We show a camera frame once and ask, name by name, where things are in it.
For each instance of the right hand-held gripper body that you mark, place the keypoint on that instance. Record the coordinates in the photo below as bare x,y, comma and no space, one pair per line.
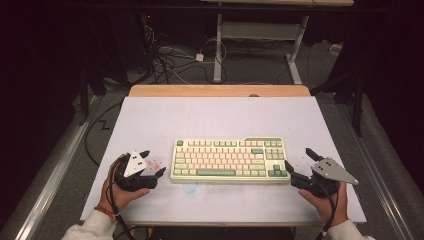
328,171

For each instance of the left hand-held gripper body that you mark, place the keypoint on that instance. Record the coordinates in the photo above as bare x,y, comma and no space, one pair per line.
135,181

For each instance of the cream and green keyboard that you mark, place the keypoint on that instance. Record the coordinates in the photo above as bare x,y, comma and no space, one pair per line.
213,160

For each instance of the person's left hand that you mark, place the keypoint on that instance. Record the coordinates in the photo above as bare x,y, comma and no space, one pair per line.
125,196

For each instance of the person's right hand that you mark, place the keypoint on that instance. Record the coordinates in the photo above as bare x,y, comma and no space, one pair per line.
330,208

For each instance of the black metal stand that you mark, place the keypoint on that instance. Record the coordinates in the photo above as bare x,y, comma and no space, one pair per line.
83,96
358,106

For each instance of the white board sheet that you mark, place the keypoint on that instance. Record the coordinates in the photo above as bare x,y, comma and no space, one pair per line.
216,116

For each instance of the wooden table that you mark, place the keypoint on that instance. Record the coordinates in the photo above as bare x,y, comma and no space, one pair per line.
216,90

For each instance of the white power adapter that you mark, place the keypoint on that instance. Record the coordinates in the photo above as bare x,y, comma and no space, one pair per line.
199,57

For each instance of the grey metal floor rail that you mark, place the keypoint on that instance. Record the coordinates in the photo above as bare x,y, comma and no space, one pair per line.
53,186
376,173

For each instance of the white desk frame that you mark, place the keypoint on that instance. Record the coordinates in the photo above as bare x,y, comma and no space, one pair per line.
256,30

